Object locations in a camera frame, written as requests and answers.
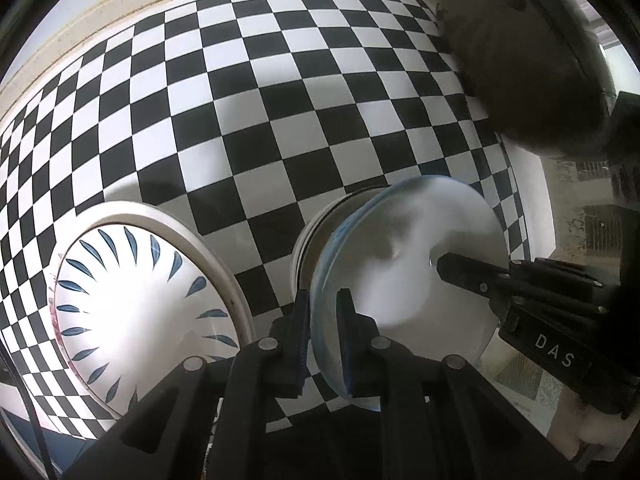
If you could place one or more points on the white plate with pink flowers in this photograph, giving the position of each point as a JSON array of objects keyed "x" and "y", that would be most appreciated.
[{"x": 215, "y": 250}]

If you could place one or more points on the person's right forearm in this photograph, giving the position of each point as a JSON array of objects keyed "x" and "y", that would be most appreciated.
[{"x": 607, "y": 432}]

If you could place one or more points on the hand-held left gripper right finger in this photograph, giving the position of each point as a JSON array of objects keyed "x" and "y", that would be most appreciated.
[{"x": 345, "y": 345}]

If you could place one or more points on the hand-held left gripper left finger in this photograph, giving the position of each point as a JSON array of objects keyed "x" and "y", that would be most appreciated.
[{"x": 301, "y": 335}]

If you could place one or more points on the black and white checkered mat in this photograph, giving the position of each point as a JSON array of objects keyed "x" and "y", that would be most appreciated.
[{"x": 275, "y": 110}]

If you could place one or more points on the plain white bowl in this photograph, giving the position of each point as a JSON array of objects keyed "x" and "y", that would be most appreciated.
[{"x": 320, "y": 230}]

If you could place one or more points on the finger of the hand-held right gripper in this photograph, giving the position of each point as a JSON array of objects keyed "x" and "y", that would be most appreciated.
[
  {"x": 555, "y": 270},
  {"x": 467, "y": 275}
]

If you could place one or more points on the white plate with blue leaves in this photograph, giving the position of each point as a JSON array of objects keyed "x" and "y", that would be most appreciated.
[{"x": 140, "y": 310}]

